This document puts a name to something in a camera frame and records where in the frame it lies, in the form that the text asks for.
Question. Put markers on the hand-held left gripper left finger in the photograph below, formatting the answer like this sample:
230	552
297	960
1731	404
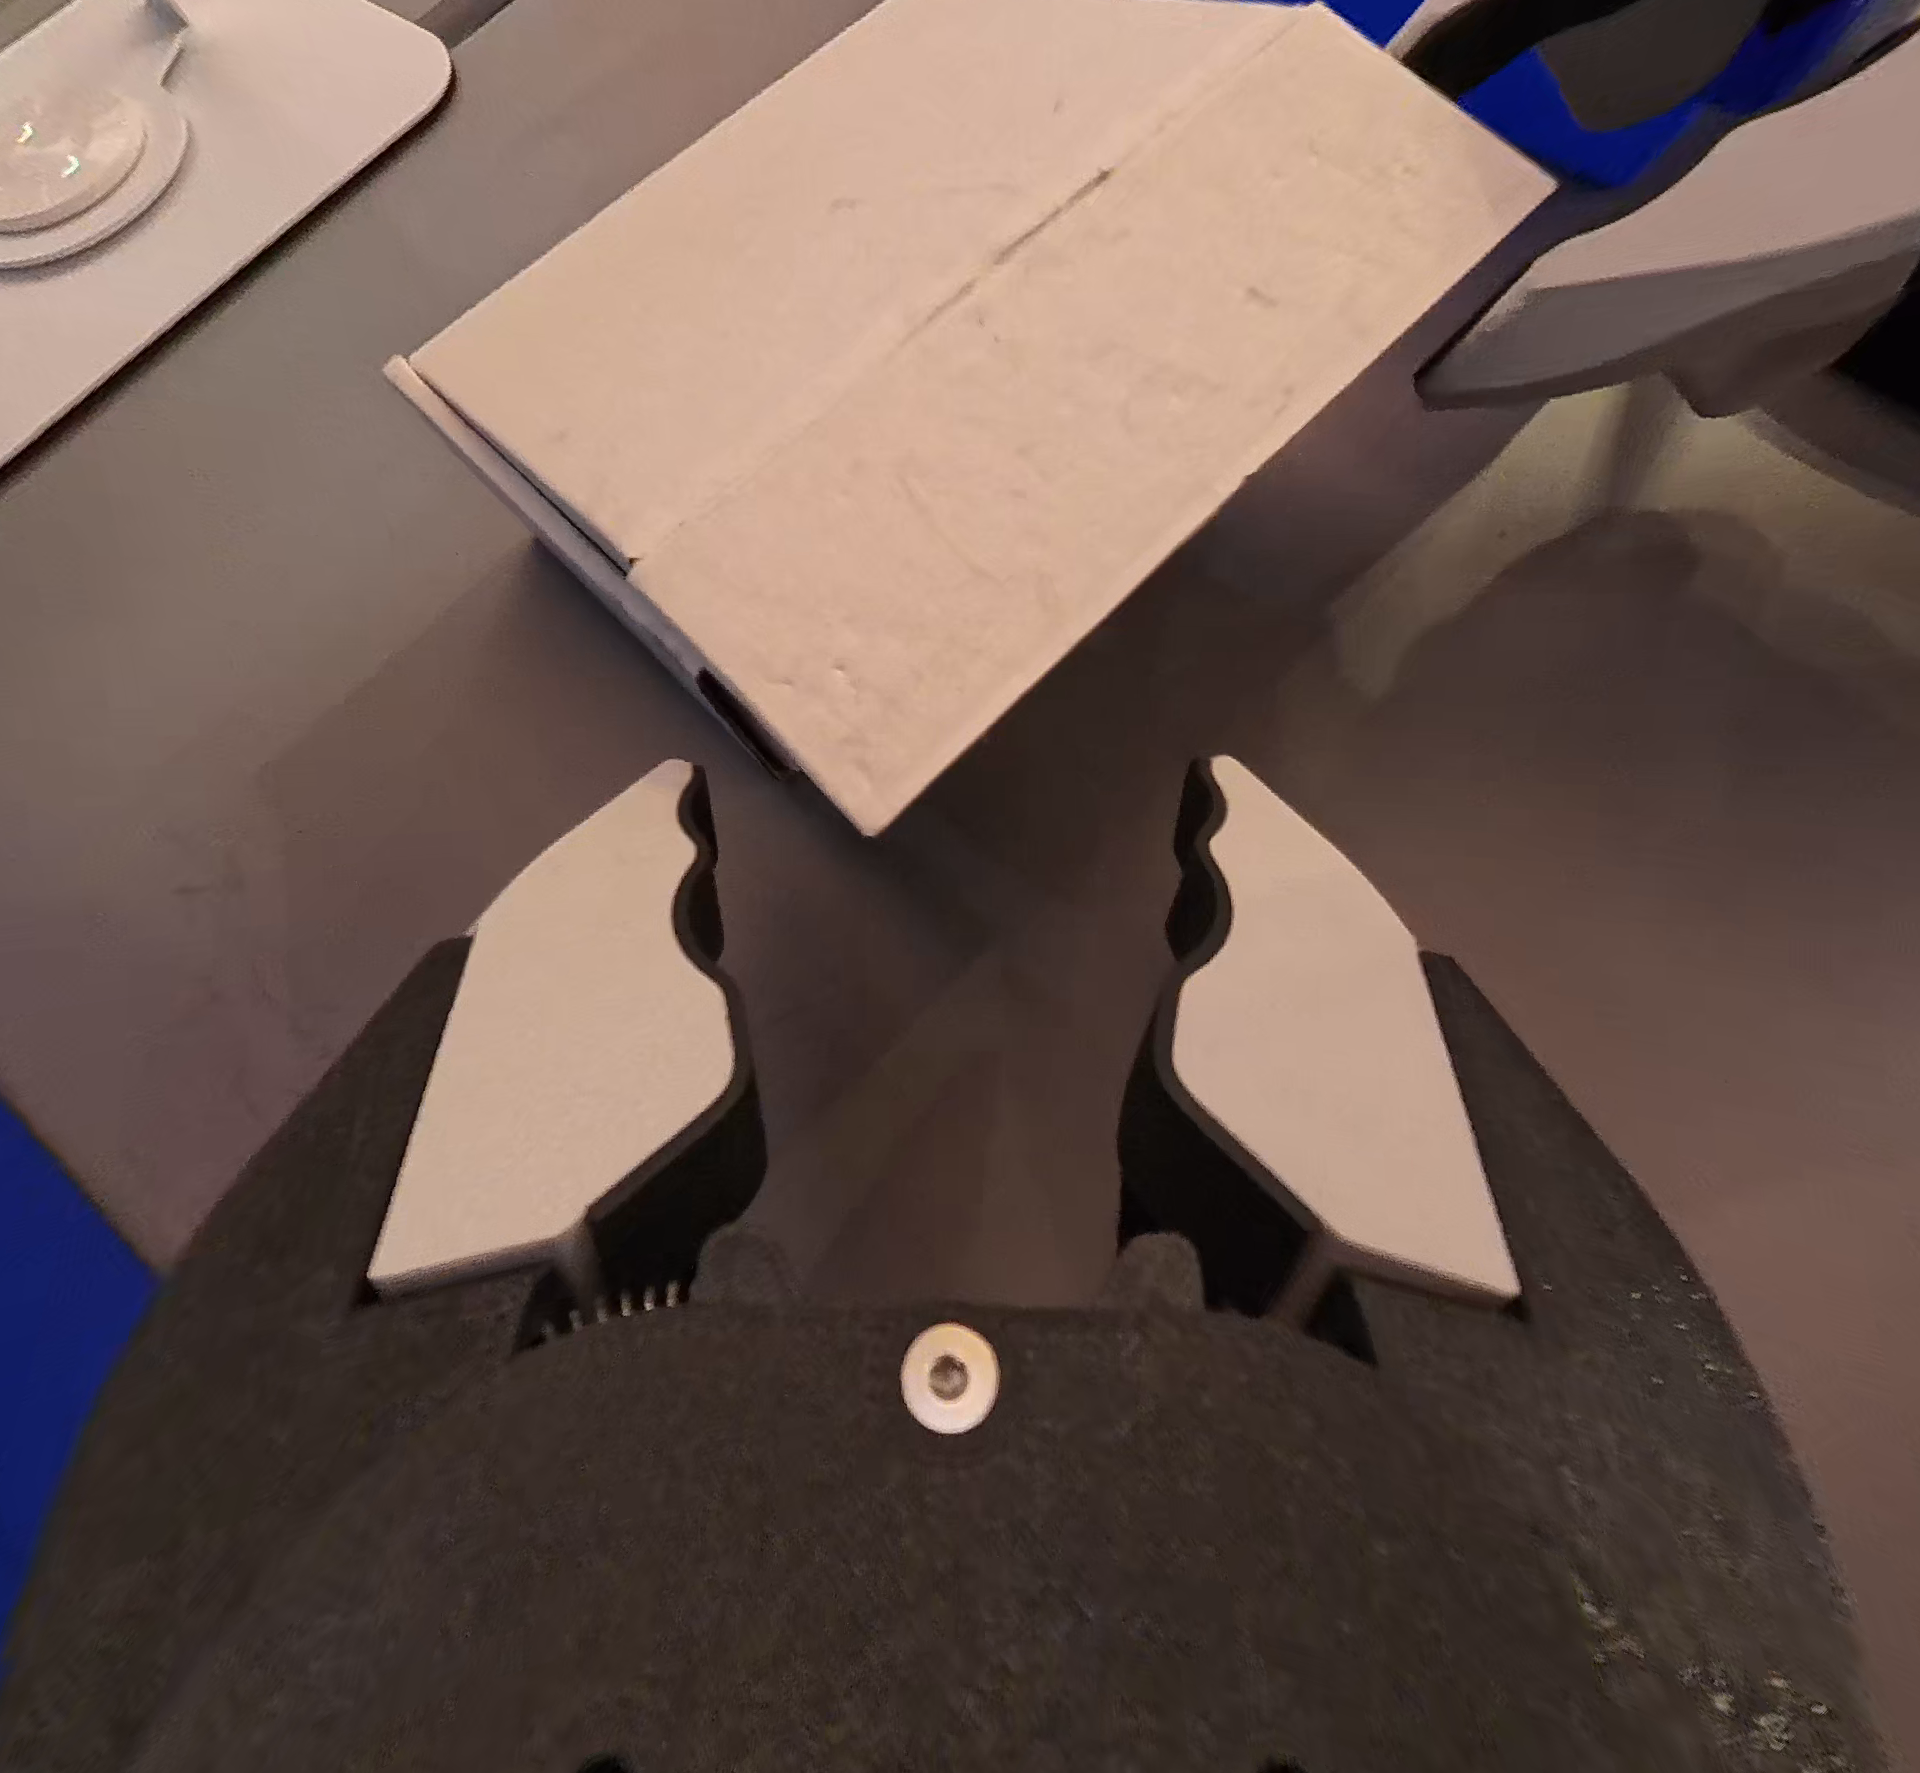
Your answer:
569	1056

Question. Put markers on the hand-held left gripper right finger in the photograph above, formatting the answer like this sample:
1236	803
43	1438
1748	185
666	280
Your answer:
1321	1056

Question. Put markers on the white cardboard mailer box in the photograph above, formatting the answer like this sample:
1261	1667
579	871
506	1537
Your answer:
978	379

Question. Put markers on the white sign stand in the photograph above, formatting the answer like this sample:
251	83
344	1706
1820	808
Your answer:
297	110

